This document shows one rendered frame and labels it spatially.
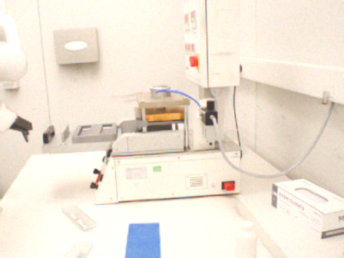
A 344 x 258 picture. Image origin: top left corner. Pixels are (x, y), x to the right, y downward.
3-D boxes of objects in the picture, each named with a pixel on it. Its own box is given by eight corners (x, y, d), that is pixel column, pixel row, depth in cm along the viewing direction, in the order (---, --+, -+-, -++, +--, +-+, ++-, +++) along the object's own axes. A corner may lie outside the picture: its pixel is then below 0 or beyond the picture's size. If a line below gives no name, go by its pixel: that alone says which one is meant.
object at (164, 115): (179, 113, 157) (178, 90, 155) (188, 124, 135) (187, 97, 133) (137, 115, 157) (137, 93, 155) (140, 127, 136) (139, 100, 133)
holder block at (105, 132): (117, 128, 158) (117, 122, 157) (117, 140, 139) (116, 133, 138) (77, 131, 158) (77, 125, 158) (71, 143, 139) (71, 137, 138)
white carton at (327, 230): (302, 199, 118) (304, 177, 117) (358, 231, 96) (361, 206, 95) (270, 205, 116) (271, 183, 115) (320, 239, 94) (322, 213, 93)
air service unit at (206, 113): (210, 137, 133) (209, 95, 130) (220, 148, 119) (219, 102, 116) (195, 137, 133) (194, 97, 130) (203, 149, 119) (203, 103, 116)
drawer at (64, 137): (122, 136, 160) (120, 118, 158) (122, 150, 138) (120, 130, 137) (52, 140, 160) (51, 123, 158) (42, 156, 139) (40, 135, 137)
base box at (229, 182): (217, 166, 169) (216, 129, 165) (243, 199, 133) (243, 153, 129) (99, 173, 170) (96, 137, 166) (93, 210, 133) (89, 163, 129)
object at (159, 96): (193, 110, 160) (193, 80, 157) (210, 126, 130) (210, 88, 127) (137, 114, 160) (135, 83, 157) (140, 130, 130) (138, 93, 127)
